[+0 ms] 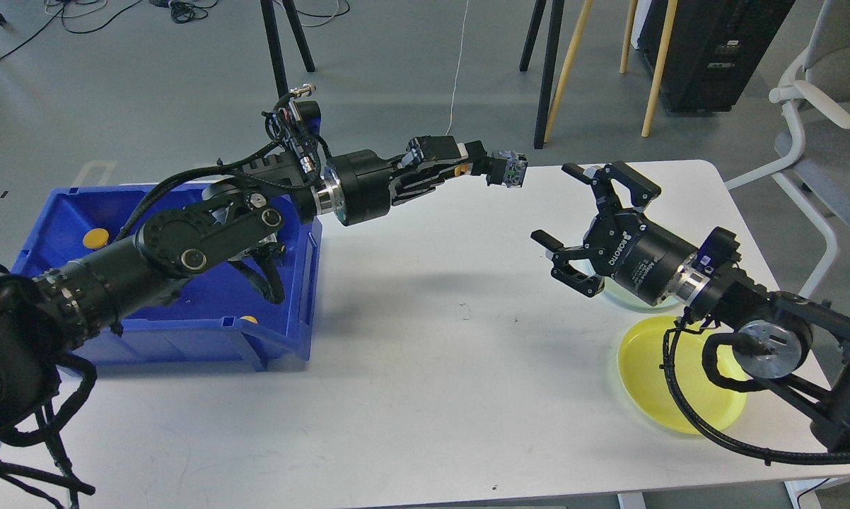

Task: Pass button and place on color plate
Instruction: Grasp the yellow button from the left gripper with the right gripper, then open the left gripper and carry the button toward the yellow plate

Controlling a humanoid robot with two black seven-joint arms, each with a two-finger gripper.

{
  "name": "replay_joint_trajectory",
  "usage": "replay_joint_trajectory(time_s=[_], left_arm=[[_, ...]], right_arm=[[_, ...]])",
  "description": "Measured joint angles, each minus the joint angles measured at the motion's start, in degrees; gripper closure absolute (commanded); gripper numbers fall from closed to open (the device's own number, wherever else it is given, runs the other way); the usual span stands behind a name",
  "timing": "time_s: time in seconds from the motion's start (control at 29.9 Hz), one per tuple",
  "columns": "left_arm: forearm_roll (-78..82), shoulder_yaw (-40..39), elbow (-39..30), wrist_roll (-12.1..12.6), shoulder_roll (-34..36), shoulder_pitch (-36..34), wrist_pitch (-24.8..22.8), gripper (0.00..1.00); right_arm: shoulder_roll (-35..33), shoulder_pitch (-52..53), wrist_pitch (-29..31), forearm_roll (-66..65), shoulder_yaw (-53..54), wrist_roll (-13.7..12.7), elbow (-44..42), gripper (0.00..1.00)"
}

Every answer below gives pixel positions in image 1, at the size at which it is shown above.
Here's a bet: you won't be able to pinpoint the white grey office chair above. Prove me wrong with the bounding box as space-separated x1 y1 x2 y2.
726 1 850 297

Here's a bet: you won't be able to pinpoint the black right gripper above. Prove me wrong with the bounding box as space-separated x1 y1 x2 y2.
530 161 700 307

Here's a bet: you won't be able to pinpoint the black tripod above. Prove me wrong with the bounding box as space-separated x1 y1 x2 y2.
259 0 317 100

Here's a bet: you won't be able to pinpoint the black cabinet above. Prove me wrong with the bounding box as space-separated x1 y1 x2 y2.
657 1 794 115

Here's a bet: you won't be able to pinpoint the light green plate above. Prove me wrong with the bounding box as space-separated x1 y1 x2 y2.
599 278 682 315

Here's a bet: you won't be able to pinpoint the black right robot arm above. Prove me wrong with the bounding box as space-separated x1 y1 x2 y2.
531 161 850 466

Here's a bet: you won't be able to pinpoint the yellow plate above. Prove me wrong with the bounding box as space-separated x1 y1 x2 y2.
617 315 746 435

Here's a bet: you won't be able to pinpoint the black floor cables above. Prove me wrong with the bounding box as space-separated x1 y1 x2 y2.
0 0 349 83

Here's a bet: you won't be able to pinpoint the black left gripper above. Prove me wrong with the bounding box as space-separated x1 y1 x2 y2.
315 136 511 226

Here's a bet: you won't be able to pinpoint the white cable with plug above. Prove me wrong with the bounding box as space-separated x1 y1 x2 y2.
445 0 470 137

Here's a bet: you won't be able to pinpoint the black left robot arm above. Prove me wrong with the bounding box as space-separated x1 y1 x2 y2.
0 84 528 508

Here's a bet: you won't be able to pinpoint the blue plastic bin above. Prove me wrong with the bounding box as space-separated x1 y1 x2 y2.
12 185 322 371

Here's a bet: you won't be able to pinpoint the black stool legs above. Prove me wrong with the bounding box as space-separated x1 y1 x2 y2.
519 1 565 149

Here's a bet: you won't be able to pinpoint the wooden stool legs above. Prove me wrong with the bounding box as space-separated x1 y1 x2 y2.
539 1 637 146

